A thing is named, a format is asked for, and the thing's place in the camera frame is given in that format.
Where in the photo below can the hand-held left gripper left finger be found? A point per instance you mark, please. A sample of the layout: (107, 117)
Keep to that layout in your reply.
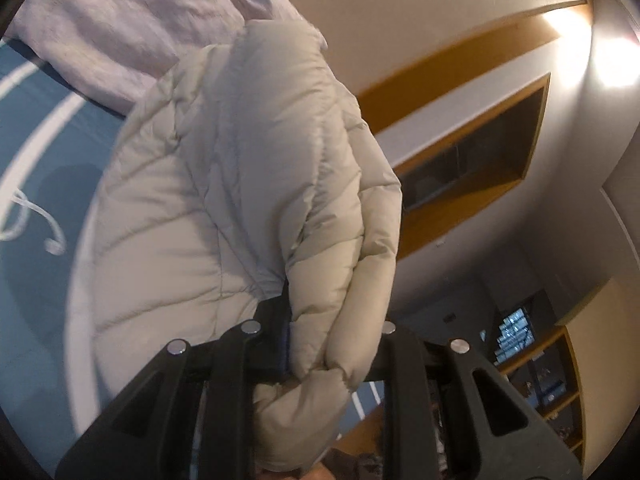
(272, 340)

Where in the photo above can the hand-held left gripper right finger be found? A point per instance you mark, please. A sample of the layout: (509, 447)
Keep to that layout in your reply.
(400, 360)

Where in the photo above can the beige puffer jacket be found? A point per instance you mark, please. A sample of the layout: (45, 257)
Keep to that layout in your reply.
(225, 185)

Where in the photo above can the bright window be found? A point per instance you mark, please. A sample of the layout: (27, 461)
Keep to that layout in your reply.
(515, 332)

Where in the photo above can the wooden open shelf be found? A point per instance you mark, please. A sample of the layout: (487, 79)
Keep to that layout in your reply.
(570, 400)

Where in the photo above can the wooden framed dark alcove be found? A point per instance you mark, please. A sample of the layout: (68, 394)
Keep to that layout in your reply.
(480, 150)

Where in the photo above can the lavender crumpled cloth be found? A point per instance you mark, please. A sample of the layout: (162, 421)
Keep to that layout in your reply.
(100, 25)

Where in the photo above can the wooden wall trim strip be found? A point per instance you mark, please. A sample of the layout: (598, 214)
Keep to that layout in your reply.
(450, 55)

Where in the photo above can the bright wall lamp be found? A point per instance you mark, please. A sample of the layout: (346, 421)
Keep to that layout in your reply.
(565, 22)

